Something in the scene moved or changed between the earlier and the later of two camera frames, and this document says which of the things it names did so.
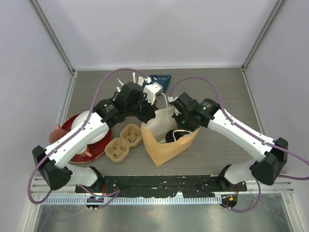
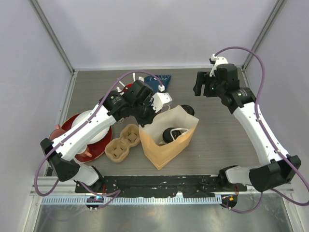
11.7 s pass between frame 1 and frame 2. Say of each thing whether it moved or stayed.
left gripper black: stayed
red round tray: stayed
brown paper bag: moved
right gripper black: moved
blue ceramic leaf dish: stayed
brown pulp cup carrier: stayed
